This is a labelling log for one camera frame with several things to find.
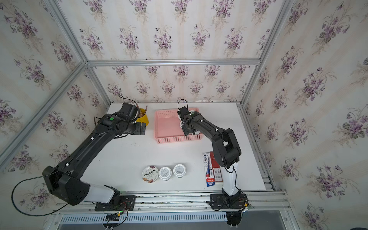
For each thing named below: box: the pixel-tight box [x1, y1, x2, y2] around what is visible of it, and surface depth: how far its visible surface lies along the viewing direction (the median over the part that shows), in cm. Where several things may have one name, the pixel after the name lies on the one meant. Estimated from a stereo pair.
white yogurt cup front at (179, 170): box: [172, 163, 187, 178], surface depth 80 cm
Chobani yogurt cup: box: [141, 165, 160, 184], surface depth 80 cm
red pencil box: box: [209, 151, 223, 183], surface depth 84 cm
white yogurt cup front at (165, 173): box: [158, 166, 173, 181], surface depth 78 cm
